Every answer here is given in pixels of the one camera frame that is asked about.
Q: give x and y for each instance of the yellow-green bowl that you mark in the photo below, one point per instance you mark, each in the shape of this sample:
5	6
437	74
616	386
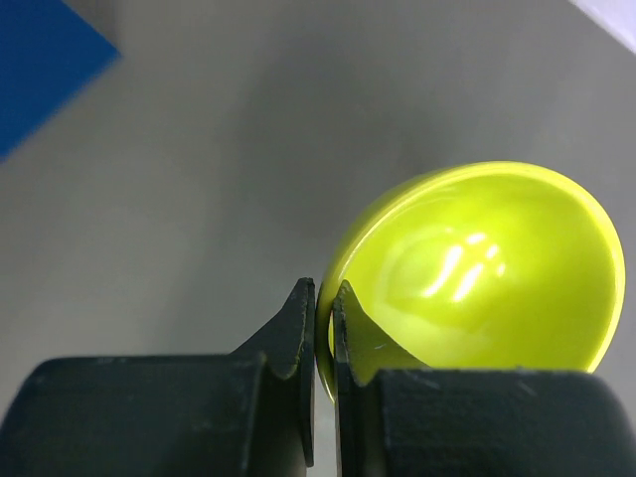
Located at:
491	265

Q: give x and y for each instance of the blue ring binder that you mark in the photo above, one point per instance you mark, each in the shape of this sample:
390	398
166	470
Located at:
48	54

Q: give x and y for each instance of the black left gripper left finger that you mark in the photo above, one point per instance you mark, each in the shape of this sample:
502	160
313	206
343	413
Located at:
283	426

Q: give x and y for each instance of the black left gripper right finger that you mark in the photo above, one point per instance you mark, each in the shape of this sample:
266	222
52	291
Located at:
361	349

